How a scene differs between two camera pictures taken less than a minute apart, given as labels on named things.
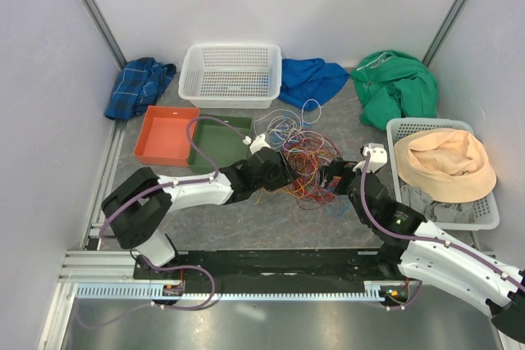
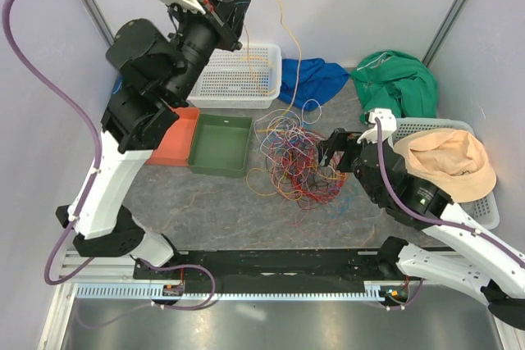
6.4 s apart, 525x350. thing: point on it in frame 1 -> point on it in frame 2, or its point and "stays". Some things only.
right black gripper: x=337 y=167 -> x=340 y=139
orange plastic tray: x=163 y=138 stays
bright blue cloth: x=306 y=83 stays
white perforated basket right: x=440 y=212 stays
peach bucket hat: x=445 y=165 stays
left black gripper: x=284 y=175 -> x=225 y=15
